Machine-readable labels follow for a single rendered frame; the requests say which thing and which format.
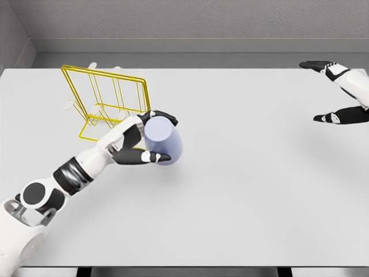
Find lavender blue cup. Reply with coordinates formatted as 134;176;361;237
144;115;183;166

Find yellow wire cup holder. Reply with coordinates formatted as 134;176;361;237
60;62;152;152

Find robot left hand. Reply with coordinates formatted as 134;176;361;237
97;109;179;166

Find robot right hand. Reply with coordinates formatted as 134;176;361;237
299;60;369;126

